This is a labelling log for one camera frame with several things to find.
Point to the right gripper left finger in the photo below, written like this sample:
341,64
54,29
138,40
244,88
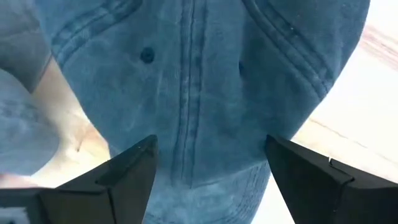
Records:
118,186

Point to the blue denim baseball cap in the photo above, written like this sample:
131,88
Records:
199,93
18,46

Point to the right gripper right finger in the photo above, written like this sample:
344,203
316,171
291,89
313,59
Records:
326,196

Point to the grey denim baseball cap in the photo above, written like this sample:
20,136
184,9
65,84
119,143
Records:
21,133

